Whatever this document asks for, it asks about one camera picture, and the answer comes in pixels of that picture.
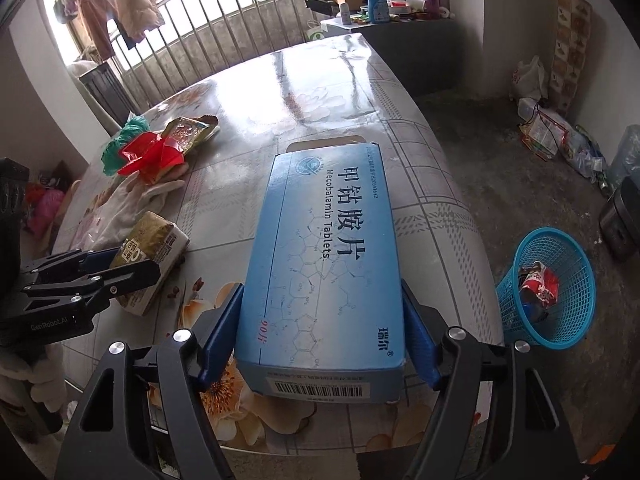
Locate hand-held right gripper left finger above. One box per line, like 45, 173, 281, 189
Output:
54, 282, 246, 480

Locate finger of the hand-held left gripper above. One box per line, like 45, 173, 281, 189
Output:
20, 248, 133, 285
22, 259, 162, 320

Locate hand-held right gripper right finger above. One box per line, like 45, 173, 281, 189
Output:
400, 280, 568, 480

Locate brown vacuum packed packet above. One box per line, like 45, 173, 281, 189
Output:
109, 211, 191, 317

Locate white cloth towel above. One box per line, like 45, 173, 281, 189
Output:
82, 172, 186, 253

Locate blue mesh waste basket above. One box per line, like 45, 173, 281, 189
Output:
495, 227, 597, 347

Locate light blue medicine box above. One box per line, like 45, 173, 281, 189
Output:
234, 136, 407, 406

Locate pink plastic bag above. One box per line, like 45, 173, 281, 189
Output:
25, 185, 66, 241

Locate red plastic wrapper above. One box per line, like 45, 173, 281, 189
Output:
117, 131, 188, 186

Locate green plastic bag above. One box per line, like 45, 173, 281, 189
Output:
101, 115, 151, 177

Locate red white snack packet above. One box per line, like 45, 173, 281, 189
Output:
517, 261, 560, 307

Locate white green fuzzy robe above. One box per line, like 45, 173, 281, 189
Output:
0, 347, 68, 436

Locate yellow snack packet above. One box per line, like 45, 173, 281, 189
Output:
160, 115, 221, 154

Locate dark slatted rack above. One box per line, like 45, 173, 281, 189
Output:
79, 62, 141, 128

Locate pink hanging garment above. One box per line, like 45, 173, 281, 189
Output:
75, 0, 119, 61

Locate grey rice cooker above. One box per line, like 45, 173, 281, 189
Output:
598, 175, 640, 262

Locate printed plastic packet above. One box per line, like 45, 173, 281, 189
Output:
520, 107, 571, 161

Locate crumpled clear plastic bag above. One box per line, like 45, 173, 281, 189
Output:
565, 125, 608, 179

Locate cream hanging garment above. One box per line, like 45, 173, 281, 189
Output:
115, 0, 161, 44

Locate metal balcony railing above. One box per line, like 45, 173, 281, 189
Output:
75, 0, 351, 111

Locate large blue water jug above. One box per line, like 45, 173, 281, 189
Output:
607, 125, 640, 186

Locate white plastic bag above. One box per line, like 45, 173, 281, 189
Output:
509, 55, 548, 101

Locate grey cabinet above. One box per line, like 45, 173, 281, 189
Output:
320, 14, 463, 98

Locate tall patterned box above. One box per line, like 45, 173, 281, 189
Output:
550, 0, 593, 121

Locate blue detergent bottle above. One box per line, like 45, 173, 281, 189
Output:
365, 0, 391, 24

